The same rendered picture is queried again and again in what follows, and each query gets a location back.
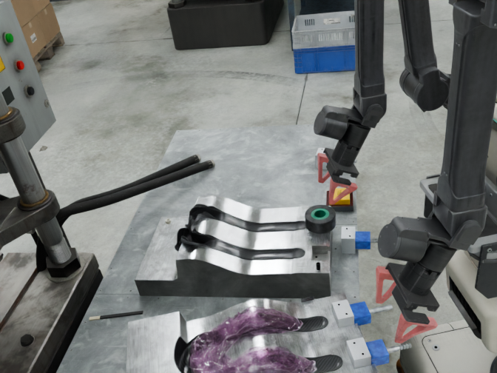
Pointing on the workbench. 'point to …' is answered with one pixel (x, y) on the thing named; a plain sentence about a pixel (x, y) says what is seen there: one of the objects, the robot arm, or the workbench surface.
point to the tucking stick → (115, 315)
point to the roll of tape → (320, 219)
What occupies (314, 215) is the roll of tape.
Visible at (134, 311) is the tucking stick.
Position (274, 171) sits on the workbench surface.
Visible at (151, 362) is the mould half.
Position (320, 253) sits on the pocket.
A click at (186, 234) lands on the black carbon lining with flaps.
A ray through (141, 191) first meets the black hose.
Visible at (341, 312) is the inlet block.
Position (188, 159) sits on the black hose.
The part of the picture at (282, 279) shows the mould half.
